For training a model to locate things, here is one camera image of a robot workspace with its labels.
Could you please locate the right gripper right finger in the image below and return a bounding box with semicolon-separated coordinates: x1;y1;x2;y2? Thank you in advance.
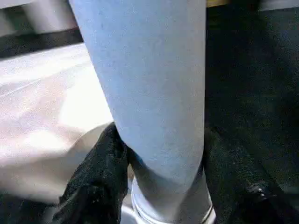
202;126;299;224

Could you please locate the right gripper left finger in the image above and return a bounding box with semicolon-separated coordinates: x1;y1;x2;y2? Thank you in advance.
57;123;129;224

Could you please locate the white plastic table top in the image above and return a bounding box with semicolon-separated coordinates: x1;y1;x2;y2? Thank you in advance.
0;42;217;224

